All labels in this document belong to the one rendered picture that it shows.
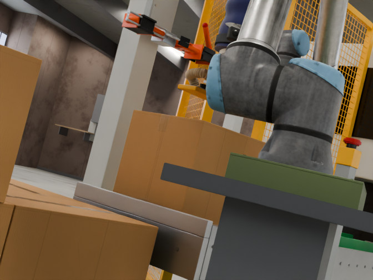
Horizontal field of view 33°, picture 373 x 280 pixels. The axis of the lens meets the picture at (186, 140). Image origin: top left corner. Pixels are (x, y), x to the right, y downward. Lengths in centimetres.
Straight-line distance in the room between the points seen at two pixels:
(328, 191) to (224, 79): 38
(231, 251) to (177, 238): 74
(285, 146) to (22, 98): 71
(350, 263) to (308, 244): 168
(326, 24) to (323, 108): 56
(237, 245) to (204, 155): 87
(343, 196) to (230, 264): 30
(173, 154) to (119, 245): 46
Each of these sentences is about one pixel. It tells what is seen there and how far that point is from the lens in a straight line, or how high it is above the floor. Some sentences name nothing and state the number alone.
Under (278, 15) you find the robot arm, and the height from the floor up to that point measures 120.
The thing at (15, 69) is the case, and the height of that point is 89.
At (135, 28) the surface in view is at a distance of 224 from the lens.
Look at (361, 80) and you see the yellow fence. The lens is 461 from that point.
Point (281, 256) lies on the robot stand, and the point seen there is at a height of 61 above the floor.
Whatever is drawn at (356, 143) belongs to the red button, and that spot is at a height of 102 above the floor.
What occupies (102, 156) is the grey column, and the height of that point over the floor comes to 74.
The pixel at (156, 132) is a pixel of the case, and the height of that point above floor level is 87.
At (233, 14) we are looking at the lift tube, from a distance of 269.
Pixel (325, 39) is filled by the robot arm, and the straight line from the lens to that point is 211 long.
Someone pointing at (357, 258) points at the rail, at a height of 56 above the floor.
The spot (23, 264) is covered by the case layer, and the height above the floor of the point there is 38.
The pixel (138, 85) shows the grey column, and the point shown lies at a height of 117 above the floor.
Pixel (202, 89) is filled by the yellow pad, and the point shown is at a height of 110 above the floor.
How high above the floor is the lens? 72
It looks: 4 degrees up
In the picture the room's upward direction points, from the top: 14 degrees clockwise
